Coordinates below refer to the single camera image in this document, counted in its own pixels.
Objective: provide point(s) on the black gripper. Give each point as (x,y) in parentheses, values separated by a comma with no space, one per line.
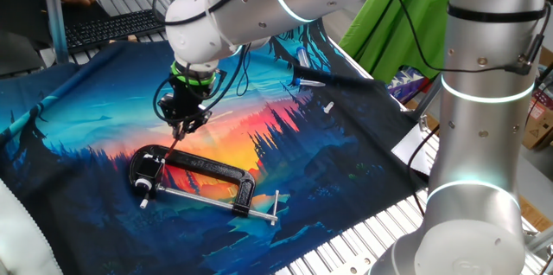
(183,102)

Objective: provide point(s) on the red black striped pencil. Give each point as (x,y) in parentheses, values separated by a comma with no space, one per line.
(170,149)

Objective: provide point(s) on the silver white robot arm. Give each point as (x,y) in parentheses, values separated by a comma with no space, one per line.
(475,93)

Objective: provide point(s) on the black white pencil sharpener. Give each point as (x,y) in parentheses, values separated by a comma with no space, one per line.
(149,169)

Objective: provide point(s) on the black metal C-clamp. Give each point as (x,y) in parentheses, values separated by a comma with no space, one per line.
(203,169)

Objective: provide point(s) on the printed forest sunset tablecloth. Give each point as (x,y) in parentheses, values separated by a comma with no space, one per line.
(302,158)

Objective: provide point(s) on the black computer keyboard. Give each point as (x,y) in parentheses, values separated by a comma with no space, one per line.
(112,26)

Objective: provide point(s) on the blue capped plastic tube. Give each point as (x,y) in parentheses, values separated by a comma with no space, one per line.
(309,81)

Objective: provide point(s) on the large clear plastic tube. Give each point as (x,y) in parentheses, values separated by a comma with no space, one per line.
(303,56)

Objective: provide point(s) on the small white plastic tube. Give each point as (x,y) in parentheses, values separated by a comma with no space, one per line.
(328,107)

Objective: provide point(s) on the purple printed box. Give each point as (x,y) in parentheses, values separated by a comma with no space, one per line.
(406,85)

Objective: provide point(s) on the bright green cloth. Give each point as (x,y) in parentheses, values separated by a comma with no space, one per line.
(402,28)

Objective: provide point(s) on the brown cardboard box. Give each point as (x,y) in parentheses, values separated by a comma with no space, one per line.
(538,123)

